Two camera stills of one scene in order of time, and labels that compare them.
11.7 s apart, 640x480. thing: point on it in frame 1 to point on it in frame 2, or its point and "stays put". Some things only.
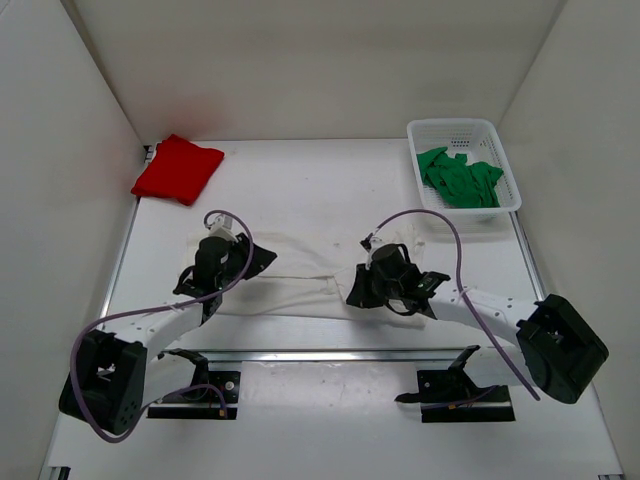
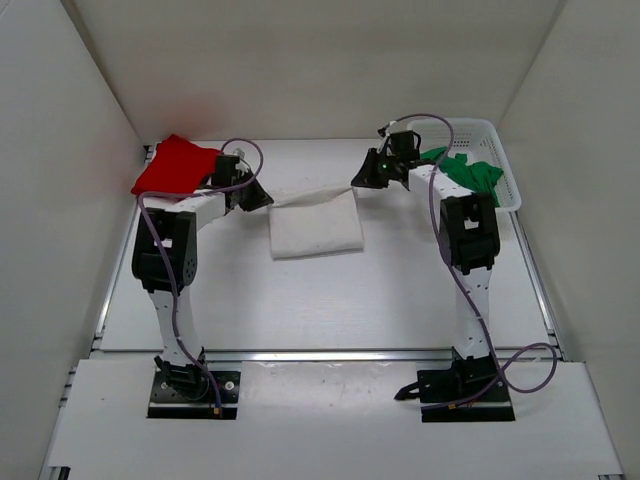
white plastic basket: [476, 139] stays put
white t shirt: [310, 277] to [316, 223]
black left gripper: [260, 260] to [259, 198]
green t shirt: [458, 183] stays put
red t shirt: [178, 169] stays put
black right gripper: [361, 296] to [369, 177]
